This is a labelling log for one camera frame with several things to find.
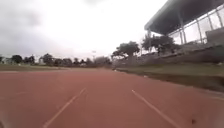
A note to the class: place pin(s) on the distant low building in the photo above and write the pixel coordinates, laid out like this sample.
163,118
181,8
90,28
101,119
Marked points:
102,61

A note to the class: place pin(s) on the floodlight pole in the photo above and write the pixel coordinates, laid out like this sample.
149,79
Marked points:
94,56

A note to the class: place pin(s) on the flat-topped tree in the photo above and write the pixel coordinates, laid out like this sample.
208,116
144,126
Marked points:
128,48

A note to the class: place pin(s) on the red running track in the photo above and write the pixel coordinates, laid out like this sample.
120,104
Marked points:
106,103

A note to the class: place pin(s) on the tall dark tree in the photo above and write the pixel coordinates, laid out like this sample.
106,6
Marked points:
161,42

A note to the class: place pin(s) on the row of distant trees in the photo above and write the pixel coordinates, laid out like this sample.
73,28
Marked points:
48,59

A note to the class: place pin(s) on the white lane lines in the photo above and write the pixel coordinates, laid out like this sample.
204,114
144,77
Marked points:
63,108

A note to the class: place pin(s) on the grass strip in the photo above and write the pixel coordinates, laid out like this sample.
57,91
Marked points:
186,69

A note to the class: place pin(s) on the roofed grandstand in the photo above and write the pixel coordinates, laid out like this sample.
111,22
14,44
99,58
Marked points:
173,15

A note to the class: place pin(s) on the grass field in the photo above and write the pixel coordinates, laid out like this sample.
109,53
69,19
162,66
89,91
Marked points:
23,67

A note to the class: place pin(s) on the grey boundary wall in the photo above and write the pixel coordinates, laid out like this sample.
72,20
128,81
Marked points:
166,58

